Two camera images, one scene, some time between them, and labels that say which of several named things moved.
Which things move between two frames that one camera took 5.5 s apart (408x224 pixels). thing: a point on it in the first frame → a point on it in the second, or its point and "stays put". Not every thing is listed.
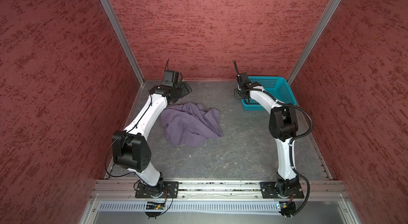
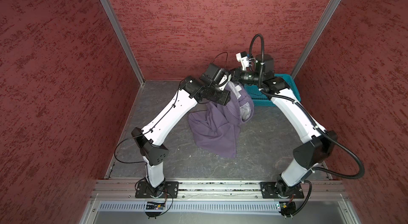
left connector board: x=155 y=205 stays put
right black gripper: x=237 y=96 → x=236 y=75
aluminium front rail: x=315 y=190 stays put
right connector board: x=287 y=208 stays put
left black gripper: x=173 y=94 → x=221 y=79
